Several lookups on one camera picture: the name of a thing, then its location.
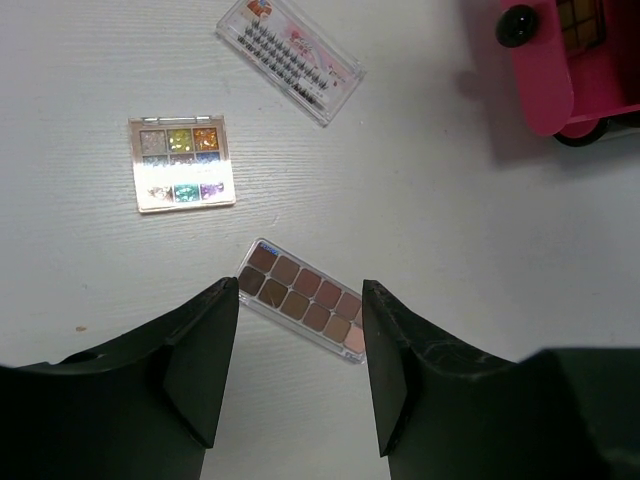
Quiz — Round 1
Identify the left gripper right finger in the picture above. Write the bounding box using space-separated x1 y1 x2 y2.
362 280 639 479

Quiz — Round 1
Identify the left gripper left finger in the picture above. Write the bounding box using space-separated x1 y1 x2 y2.
1 277 239 479

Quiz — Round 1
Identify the pink brown eyeshadow palette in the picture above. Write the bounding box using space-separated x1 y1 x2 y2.
237 238 366 365

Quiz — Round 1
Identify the colourful eyeshadow palette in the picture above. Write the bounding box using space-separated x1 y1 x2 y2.
128 115 236 214

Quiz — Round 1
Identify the white labelled card box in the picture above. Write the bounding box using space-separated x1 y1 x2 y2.
216 0 366 127

